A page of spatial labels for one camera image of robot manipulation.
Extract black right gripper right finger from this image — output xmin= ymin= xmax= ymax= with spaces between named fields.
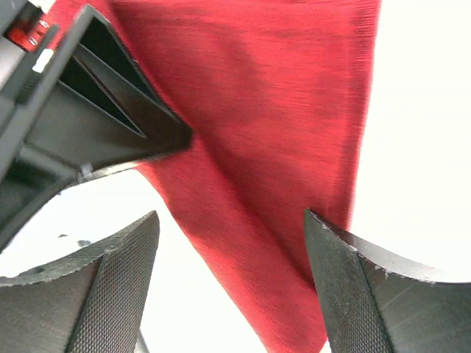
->
xmin=304 ymin=210 xmax=470 ymax=352

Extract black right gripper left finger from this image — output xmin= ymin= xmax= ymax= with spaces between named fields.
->
xmin=1 ymin=211 xmax=160 ymax=353

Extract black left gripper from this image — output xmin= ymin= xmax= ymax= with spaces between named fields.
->
xmin=1 ymin=1 xmax=192 ymax=247

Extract dark red cloth napkin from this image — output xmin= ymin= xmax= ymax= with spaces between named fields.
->
xmin=47 ymin=0 xmax=383 ymax=353

